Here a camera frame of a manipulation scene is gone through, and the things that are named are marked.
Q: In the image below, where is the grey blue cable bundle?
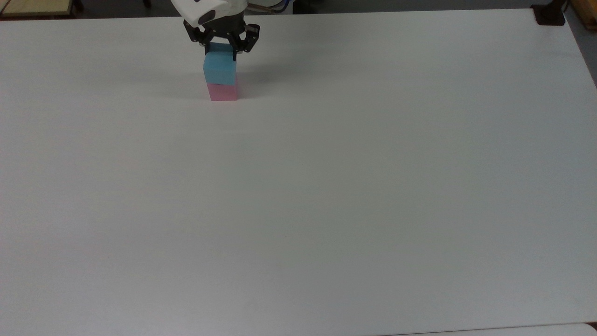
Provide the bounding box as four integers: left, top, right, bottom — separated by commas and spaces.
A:
247, 0, 292, 14

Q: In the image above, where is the black stand base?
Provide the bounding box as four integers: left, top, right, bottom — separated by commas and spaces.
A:
531, 0, 568, 27

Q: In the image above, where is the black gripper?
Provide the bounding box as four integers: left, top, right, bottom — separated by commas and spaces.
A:
183, 14, 261, 62

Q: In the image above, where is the light wooden board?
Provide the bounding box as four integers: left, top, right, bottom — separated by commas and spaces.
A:
566, 0, 597, 31
0, 0, 76, 18

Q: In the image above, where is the pink cube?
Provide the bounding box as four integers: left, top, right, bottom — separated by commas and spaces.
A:
207, 83, 239, 102

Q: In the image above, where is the blue cube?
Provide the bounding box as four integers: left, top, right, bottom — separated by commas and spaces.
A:
203, 43, 237, 86

